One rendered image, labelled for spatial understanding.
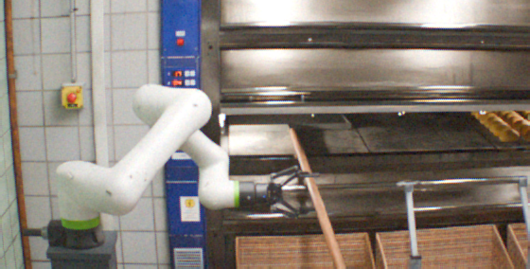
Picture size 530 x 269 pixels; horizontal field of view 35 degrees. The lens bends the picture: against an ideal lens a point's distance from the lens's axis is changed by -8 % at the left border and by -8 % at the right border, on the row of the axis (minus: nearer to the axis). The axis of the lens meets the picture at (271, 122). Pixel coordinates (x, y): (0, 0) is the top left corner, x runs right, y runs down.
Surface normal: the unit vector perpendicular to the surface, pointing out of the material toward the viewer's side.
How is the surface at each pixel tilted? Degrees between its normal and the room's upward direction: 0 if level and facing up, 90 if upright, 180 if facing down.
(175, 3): 90
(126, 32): 90
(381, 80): 70
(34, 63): 90
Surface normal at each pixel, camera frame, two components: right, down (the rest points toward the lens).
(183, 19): 0.04, 0.22
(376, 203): 0.04, -0.12
